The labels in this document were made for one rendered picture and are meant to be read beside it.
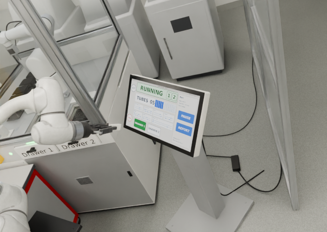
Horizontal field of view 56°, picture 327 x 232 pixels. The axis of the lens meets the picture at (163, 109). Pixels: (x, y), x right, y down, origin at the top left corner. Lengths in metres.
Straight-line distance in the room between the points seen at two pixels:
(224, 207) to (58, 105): 1.46
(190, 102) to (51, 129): 0.62
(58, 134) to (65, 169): 1.01
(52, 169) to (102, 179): 0.36
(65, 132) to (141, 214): 1.39
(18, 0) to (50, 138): 0.64
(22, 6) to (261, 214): 1.92
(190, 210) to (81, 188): 0.84
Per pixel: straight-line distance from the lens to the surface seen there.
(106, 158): 2.12
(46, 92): 1.36
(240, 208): 2.33
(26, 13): 1.59
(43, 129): 1.32
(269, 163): 2.57
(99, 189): 2.44
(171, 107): 1.50
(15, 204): 1.78
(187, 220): 2.37
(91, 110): 1.83
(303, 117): 2.88
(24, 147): 2.23
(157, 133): 1.57
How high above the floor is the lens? 2.03
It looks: 38 degrees down
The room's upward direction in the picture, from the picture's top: 24 degrees counter-clockwise
